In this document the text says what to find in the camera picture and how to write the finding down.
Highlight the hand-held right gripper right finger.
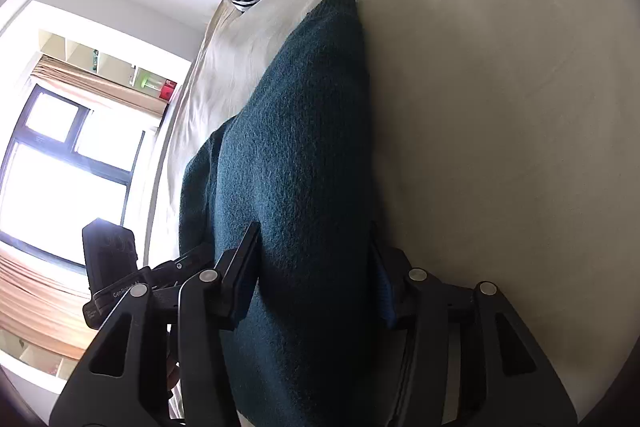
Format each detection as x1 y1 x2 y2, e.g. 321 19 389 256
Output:
369 222 572 427

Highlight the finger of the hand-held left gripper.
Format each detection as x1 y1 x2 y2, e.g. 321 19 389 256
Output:
149 242 216 291

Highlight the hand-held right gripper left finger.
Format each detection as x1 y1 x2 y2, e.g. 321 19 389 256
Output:
49 222 262 427

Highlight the dark green knit sweater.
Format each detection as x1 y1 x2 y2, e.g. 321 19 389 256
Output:
178 0 401 427

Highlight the beige pleated curtain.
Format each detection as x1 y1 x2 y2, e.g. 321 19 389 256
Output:
0 241 102 361

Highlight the black framed window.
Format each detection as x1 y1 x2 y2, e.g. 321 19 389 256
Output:
0 86 147 269

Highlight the beige roman blind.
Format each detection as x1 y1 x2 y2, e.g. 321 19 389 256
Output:
30 55 169 118

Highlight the bed with cream sheet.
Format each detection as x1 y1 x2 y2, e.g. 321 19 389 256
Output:
150 0 637 427

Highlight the white wall shelf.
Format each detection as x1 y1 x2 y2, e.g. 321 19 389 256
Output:
38 29 179 106

